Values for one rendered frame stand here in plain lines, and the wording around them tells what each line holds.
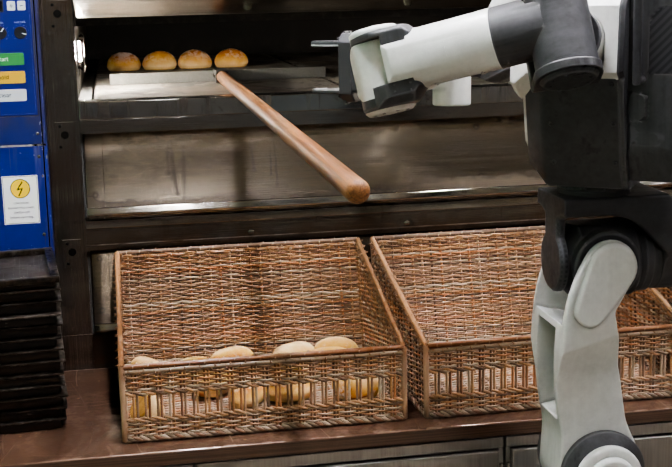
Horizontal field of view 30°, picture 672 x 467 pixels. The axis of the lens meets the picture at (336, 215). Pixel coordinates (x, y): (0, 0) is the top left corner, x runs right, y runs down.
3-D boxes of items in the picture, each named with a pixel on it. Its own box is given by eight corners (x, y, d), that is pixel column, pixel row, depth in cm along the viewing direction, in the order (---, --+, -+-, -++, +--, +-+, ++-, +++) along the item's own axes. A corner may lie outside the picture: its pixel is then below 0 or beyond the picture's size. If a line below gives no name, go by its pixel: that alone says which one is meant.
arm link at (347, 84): (331, 32, 215) (396, 32, 210) (355, 29, 223) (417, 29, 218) (333, 105, 217) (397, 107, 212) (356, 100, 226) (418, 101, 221)
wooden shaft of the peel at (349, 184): (372, 205, 146) (372, 179, 145) (347, 206, 145) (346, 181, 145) (228, 82, 311) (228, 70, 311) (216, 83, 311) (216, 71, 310)
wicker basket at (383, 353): (117, 369, 282) (110, 248, 276) (364, 351, 291) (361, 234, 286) (118, 446, 235) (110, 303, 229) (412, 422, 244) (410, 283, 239)
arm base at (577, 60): (539, 107, 186) (615, 87, 181) (515, 84, 174) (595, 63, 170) (522, 13, 189) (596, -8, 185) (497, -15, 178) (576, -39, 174)
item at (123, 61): (107, 72, 362) (106, 53, 361) (106, 70, 368) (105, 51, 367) (142, 70, 364) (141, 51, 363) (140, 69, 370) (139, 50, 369)
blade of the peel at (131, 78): (325, 77, 324) (325, 66, 324) (110, 85, 315) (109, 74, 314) (304, 67, 359) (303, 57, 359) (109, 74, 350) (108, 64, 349)
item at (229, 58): (215, 68, 367) (214, 49, 366) (213, 67, 373) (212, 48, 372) (249, 67, 369) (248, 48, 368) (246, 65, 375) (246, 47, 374)
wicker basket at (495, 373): (367, 351, 291) (365, 234, 286) (596, 333, 301) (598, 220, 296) (422, 422, 244) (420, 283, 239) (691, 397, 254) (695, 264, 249)
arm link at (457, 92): (397, 105, 213) (460, 107, 208) (397, 41, 211) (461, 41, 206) (422, 101, 223) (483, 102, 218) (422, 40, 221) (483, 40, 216)
